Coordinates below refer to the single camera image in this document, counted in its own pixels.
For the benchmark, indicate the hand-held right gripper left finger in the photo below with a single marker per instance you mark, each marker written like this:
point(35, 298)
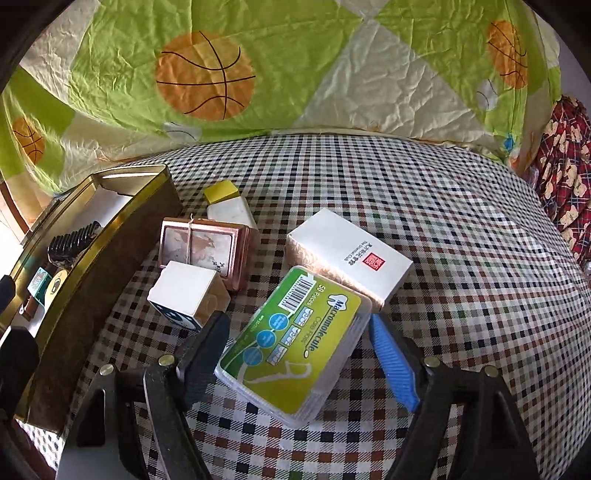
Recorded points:
point(203, 355)

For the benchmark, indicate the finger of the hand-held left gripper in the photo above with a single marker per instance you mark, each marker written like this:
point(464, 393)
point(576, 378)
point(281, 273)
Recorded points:
point(5, 295)
point(16, 369)

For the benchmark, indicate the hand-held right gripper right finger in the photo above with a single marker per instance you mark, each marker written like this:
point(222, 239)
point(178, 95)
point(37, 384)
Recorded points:
point(395, 364)

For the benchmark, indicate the blue toy block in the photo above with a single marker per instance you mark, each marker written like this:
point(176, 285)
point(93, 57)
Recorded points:
point(39, 285)

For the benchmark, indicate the yellow face toy block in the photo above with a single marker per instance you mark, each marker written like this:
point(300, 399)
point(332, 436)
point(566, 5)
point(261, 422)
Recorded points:
point(55, 284)

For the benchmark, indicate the gold tin box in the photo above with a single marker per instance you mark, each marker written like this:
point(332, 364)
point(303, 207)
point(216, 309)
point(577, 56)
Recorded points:
point(83, 314)

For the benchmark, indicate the brown comb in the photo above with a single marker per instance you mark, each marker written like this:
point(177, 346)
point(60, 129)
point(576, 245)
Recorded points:
point(71, 242)

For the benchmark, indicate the green label floss box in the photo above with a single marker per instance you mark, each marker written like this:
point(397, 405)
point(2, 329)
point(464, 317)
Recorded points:
point(295, 346)

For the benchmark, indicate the white charger plug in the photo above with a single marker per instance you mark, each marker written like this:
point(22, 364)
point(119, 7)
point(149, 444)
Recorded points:
point(231, 213)

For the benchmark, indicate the white cube box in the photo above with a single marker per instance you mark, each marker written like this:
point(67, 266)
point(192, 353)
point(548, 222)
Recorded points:
point(184, 290)

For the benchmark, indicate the checkered tablecloth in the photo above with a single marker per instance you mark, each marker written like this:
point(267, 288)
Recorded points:
point(461, 277)

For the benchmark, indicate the copper framed tin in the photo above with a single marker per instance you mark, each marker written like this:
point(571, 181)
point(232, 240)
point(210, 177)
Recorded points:
point(207, 244)

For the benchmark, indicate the white rectangular box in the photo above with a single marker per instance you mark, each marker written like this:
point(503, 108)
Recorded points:
point(341, 251)

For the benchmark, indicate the red plaid bear cloth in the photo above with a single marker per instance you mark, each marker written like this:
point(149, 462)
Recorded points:
point(565, 175)

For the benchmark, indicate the green basketball print sheet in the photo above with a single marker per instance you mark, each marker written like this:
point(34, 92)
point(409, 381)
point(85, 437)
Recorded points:
point(300, 69)

